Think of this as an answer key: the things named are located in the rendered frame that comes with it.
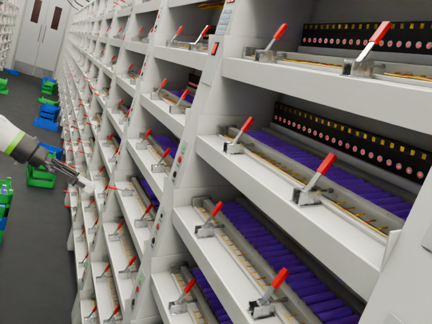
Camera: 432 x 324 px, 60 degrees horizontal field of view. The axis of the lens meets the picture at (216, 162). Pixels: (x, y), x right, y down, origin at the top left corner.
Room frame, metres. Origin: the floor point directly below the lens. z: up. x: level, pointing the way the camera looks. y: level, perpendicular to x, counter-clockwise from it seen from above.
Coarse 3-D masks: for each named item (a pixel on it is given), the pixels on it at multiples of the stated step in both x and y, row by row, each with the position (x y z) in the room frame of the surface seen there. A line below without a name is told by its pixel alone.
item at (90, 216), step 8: (88, 200) 2.18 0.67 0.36; (88, 208) 2.03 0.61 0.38; (96, 208) 2.04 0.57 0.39; (88, 216) 1.98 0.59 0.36; (96, 216) 1.99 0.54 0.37; (88, 224) 1.88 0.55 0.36; (96, 224) 1.87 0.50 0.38; (88, 232) 1.78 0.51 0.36; (88, 240) 1.72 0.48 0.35; (88, 248) 1.68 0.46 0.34
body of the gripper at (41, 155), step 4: (40, 148) 1.21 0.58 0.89; (44, 148) 1.22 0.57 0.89; (36, 152) 1.19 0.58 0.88; (40, 152) 1.20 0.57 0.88; (44, 152) 1.21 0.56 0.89; (48, 152) 1.22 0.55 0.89; (36, 156) 1.19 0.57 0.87; (40, 156) 1.19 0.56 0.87; (44, 156) 1.20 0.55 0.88; (48, 156) 1.26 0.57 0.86; (32, 160) 1.18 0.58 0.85; (36, 160) 1.19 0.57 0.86; (40, 160) 1.19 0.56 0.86; (44, 160) 1.20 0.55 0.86; (48, 160) 1.22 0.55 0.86; (32, 164) 1.19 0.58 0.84; (36, 164) 1.19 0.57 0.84; (40, 164) 1.19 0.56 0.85; (44, 164) 1.20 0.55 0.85; (48, 164) 1.20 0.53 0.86; (52, 164) 1.21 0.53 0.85
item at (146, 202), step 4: (132, 180) 1.53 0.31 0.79; (136, 180) 1.53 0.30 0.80; (136, 184) 1.48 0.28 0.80; (136, 188) 1.46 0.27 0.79; (140, 188) 1.44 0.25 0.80; (140, 192) 1.40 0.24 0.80; (144, 192) 1.41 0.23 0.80; (140, 196) 1.40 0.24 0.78; (144, 196) 1.37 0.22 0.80; (144, 200) 1.34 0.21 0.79; (148, 200) 1.34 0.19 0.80; (144, 204) 1.34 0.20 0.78; (148, 204) 1.30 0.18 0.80; (152, 208) 1.27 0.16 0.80; (144, 212) 1.27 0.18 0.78; (148, 212) 1.26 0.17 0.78; (152, 212) 1.24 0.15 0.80; (156, 212) 1.24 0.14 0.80; (152, 216) 1.22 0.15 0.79
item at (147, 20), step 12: (132, 12) 2.18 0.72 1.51; (144, 12) 2.20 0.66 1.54; (132, 24) 2.18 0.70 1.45; (144, 24) 2.20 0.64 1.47; (120, 60) 2.17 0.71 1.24; (132, 60) 2.20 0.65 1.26; (144, 60) 2.23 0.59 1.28; (120, 96) 2.20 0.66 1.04; (108, 120) 2.18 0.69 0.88; (96, 144) 2.17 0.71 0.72; (96, 156) 2.18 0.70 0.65; (84, 192) 2.17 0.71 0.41; (72, 228) 2.21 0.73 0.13; (72, 240) 2.17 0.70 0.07
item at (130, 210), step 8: (120, 176) 1.55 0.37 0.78; (128, 176) 1.55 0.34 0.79; (136, 176) 1.57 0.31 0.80; (120, 184) 1.52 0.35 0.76; (120, 192) 1.44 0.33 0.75; (136, 192) 1.46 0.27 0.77; (120, 200) 1.40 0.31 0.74; (128, 200) 1.37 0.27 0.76; (128, 208) 1.30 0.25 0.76; (136, 208) 1.31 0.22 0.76; (144, 208) 1.32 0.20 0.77; (128, 216) 1.24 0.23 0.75; (136, 216) 1.25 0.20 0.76; (128, 224) 1.24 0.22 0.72; (152, 224) 1.20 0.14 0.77; (136, 232) 1.14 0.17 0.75; (144, 232) 1.14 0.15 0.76; (136, 240) 1.10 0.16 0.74; (144, 240) 1.00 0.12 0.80; (136, 248) 1.10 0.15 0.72; (144, 248) 1.01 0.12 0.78
